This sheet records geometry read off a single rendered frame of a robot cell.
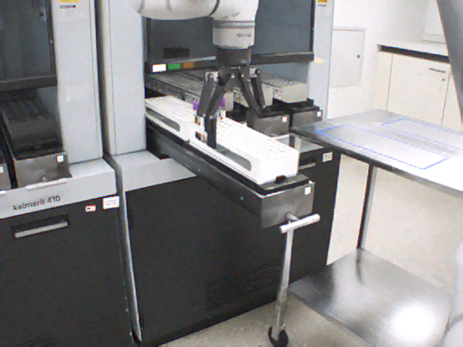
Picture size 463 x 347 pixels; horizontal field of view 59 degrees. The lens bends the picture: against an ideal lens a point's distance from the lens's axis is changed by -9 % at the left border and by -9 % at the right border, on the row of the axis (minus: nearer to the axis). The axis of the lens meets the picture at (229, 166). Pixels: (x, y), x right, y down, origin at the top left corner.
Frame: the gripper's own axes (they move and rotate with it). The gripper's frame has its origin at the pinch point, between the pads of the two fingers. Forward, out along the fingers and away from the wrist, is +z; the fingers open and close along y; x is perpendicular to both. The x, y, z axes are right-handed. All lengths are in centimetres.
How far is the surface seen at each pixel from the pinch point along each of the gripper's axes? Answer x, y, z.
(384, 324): -26, 39, 58
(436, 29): 131, 293, -13
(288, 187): -20.8, 0.1, 5.2
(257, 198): -19.7, -6.8, 6.3
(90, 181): 23.9, -28.0, 14.6
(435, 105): 84, 229, 37
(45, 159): 24.0, -39.1, 6.4
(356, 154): -15.5, 26.3, 4.7
